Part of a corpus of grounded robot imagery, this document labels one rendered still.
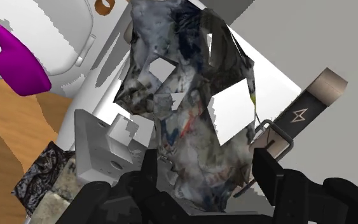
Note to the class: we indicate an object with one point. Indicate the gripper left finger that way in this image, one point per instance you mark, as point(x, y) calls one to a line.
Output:
point(149, 173)

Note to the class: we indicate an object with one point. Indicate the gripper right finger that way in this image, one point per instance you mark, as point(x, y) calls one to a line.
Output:
point(267, 173)

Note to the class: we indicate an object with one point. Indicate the patterned robot stand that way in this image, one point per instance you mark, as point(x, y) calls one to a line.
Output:
point(45, 176)

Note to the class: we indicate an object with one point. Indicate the crumpled grey printed paper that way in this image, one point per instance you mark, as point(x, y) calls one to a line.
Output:
point(194, 149)

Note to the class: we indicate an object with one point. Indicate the purple spray bottle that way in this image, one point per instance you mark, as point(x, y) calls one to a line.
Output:
point(17, 68)

